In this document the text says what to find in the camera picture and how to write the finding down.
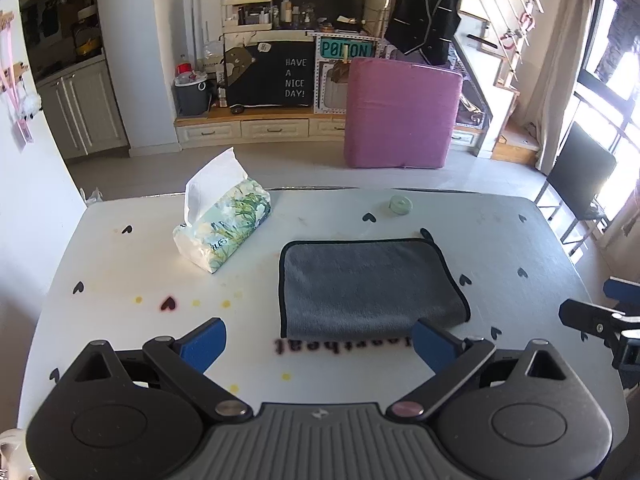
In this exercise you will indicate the black have a nice day cabinet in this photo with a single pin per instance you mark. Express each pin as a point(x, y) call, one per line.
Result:
point(270, 73)

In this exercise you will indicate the teal potion sign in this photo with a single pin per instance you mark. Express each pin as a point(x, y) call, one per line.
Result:
point(340, 48)

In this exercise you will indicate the cream low drawer cabinet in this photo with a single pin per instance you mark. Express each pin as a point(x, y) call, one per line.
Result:
point(220, 127)

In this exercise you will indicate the grey kitchen base cabinet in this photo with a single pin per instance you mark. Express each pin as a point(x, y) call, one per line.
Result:
point(81, 110)

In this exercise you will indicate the white kitchen shelf rack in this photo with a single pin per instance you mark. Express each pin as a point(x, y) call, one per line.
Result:
point(245, 16)

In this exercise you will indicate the pink upholstered chair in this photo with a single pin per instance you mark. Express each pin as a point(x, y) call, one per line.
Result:
point(399, 114)

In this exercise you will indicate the grey bucket with red item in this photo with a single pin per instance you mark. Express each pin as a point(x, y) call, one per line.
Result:
point(191, 91)

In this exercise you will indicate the black chair by window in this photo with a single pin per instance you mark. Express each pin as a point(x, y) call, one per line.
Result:
point(579, 172)

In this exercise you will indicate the purple and grey towel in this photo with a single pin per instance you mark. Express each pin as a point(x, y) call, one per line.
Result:
point(352, 290)

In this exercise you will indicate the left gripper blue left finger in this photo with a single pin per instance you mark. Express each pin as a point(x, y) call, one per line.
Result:
point(181, 365)

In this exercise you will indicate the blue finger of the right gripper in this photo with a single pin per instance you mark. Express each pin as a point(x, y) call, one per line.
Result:
point(601, 322)
point(623, 291)

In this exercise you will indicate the round green tape measure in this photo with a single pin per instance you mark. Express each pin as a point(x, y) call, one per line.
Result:
point(400, 205)

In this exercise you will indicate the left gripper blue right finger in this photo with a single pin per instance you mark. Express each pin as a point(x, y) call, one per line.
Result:
point(454, 362)

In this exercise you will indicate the floral tissue pack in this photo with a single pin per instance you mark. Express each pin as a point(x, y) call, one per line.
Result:
point(223, 206)

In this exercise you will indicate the black vest with white trim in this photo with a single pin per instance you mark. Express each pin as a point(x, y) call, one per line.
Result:
point(424, 26)

